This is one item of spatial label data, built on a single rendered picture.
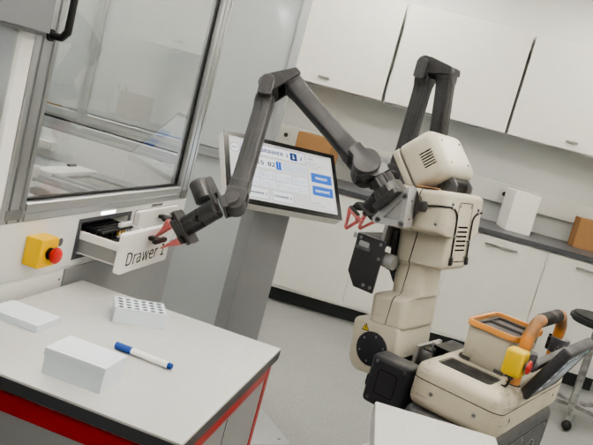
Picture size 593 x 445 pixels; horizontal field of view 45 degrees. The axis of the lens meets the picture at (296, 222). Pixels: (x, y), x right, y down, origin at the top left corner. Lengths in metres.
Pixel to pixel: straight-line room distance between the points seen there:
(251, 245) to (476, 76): 2.80
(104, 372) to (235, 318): 1.63
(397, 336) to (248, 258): 0.96
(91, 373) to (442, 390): 0.91
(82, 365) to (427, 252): 1.08
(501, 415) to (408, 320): 0.43
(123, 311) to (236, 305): 1.24
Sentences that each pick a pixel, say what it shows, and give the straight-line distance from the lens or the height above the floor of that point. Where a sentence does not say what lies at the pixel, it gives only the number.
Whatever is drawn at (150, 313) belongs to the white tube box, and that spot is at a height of 0.79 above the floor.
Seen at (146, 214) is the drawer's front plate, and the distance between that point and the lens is 2.25.
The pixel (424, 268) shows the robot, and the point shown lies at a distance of 2.11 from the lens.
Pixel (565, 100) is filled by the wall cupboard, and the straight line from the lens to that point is 5.34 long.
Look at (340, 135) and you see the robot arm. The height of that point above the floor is 1.31.
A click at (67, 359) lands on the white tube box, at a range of 1.40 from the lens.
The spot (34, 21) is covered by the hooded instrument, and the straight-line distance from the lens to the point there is 1.17.
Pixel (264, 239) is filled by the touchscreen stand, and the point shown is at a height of 0.81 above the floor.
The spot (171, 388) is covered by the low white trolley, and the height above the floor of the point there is 0.76.
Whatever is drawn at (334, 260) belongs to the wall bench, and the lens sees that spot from 4.93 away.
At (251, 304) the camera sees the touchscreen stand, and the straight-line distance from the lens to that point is 2.96.
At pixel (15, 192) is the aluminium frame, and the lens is 1.68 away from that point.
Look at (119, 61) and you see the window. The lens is 1.96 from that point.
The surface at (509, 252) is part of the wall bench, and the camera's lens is 4.98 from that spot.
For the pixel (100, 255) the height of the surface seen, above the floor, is 0.85.
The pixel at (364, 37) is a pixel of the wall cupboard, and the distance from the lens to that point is 5.23.
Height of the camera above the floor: 1.36
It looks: 9 degrees down
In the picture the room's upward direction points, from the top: 15 degrees clockwise
